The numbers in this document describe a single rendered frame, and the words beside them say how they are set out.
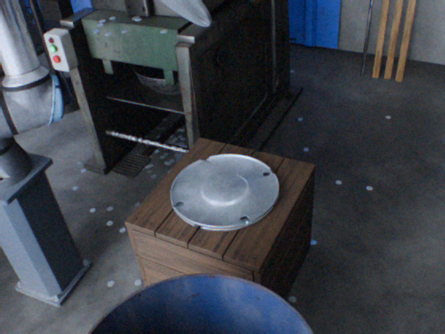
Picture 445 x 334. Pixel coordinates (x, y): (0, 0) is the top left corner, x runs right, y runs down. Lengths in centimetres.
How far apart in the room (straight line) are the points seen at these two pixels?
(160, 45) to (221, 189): 54
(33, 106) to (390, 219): 120
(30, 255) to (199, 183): 53
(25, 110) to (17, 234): 36
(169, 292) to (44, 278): 65
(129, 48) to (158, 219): 66
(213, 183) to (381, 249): 64
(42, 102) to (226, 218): 54
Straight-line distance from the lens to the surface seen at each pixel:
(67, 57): 167
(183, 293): 92
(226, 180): 124
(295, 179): 126
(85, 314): 150
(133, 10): 161
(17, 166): 127
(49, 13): 176
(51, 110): 121
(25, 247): 139
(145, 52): 156
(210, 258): 111
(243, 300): 91
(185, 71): 142
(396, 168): 191
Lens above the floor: 117
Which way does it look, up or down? 38 degrees down
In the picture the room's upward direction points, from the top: 5 degrees counter-clockwise
